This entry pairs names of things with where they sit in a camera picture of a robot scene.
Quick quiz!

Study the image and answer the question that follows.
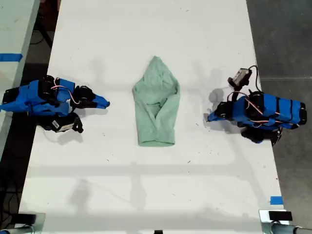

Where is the pale green T-shirt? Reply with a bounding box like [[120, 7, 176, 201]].
[[132, 56, 180, 147]]

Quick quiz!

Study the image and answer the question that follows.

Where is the long blue tape strip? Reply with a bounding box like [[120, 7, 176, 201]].
[[0, 53, 23, 62]]

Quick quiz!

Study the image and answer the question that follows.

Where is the white side table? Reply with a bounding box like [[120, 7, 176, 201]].
[[0, 0, 41, 156]]

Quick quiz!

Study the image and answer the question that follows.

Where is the small blue tape piece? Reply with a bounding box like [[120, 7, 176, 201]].
[[270, 195, 284, 206]]

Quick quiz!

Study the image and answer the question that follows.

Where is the metal table clamp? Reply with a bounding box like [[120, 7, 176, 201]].
[[258, 209, 312, 234], [0, 212, 46, 234]]

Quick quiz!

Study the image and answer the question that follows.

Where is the red and white wire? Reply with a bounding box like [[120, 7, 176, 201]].
[[52, 77, 81, 108], [244, 94, 301, 128]]

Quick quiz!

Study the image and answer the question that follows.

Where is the short black camera stalk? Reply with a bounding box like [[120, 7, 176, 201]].
[[72, 113, 84, 134], [228, 83, 245, 103]]

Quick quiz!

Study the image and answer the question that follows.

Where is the black camera box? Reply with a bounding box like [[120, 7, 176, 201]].
[[228, 68, 253, 87], [48, 116, 77, 134]]

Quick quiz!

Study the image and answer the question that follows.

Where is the black camera cable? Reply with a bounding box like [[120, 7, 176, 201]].
[[248, 64, 263, 95]]

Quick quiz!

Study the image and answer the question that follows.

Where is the black floor cable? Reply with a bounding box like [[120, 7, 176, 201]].
[[30, 23, 54, 49]]

